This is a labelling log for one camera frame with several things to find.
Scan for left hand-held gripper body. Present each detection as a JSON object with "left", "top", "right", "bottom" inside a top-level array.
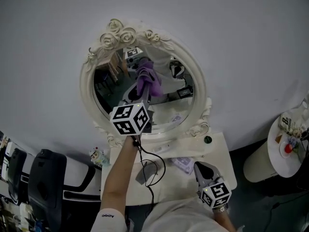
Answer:
[{"left": 110, "top": 98, "right": 155, "bottom": 137}]

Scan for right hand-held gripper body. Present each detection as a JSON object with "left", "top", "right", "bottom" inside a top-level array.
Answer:
[{"left": 197, "top": 174, "right": 233, "bottom": 210}]

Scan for purple cloth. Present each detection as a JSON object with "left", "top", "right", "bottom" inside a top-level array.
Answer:
[{"left": 135, "top": 73, "right": 163, "bottom": 98}]

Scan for ornate white oval mirror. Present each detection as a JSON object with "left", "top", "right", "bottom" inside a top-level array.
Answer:
[{"left": 79, "top": 18, "right": 213, "bottom": 148}]

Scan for person's right forearm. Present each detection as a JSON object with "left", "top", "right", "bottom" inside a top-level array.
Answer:
[{"left": 213, "top": 209, "right": 237, "bottom": 232}]

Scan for person's left forearm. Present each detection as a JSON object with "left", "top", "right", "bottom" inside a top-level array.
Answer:
[{"left": 100, "top": 136, "right": 141, "bottom": 215}]

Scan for gray cloth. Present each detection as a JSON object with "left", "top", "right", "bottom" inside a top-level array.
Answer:
[{"left": 135, "top": 162, "right": 163, "bottom": 186}]

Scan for silver wristwatch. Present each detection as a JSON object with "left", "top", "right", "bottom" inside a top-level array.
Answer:
[{"left": 212, "top": 203, "right": 230, "bottom": 214}]

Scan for purple tissue pack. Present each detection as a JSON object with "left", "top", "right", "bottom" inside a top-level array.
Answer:
[{"left": 169, "top": 156, "right": 196, "bottom": 176}]

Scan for white dressing table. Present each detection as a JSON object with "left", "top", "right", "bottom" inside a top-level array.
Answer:
[{"left": 100, "top": 130, "right": 239, "bottom": 206}]

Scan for person's white shirt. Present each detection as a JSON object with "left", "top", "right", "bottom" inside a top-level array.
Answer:
[{"left": 90, "top": 197, "right": 234, "bottom": 232}]

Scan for small white flat box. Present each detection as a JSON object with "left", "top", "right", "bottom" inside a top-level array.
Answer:
[{"left": 152, "top": 145, "right": 170, "bottom": 153}]

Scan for cartoon print water bottle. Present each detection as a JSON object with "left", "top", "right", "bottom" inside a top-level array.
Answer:
[{"left": 89, "top": 146, "right": 111, "bottom": 168}]

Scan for white round side table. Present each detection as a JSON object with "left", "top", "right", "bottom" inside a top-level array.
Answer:
[{"left": 242, "top": 110, "right": 309, "bottom": 185}]

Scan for white plate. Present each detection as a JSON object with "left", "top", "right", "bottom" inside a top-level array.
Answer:
[{"left": 279, "top": 139, "right": 300, "bottom": 160}]

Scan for white printed book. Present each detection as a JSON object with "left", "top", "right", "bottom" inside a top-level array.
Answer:
[{"left": 277, "top": 112, "right": 293, "bottom": 134}]

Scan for pale flower bouquet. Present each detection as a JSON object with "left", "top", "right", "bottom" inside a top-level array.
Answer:
[{"left": 287, "top": 127, "right": 303, "bottom": 152}]

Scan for black and white massage chair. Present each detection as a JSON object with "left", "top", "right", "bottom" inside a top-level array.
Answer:
[
  {"left": 7, "top": 147, "right": 28, "bottom": 206},
  {"left": 28, "top": 148, "right": 102, "bottom": 232}
]

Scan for clear wine glass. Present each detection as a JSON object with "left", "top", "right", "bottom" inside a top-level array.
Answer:
[{"left": 299, "top": 100, "right": 309, "bottom": 121}]

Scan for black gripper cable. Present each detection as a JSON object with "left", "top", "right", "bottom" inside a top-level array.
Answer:
[{"left": 131, "top": 135, "right": 168, "bottom": 218}]

